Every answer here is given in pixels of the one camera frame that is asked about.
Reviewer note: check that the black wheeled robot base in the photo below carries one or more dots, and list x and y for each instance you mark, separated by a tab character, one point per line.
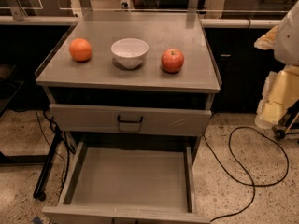
289	124

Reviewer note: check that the black stand leg with wheel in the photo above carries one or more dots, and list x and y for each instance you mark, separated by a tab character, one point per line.
39	192

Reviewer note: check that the red apple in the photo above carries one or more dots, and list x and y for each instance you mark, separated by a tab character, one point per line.
172	60

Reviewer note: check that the clear acrylic barrier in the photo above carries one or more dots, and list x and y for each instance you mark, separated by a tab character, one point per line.
213	13

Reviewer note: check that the white ceramic bowl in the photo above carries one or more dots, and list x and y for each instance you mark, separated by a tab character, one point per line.
130	52

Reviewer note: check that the tan padded gripper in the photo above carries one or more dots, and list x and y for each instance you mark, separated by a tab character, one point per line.
288	39

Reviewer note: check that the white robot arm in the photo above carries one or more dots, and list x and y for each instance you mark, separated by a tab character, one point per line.
283	39

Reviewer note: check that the orange fruit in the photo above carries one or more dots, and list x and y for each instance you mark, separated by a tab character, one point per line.
80	50

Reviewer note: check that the grey drawer cabinet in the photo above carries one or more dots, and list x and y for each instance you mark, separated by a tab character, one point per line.
133	72

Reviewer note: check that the grey top drawer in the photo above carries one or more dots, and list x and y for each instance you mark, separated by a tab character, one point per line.
119	119

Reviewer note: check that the grey drawer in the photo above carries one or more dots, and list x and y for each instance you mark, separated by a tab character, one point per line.
119	119
115	185

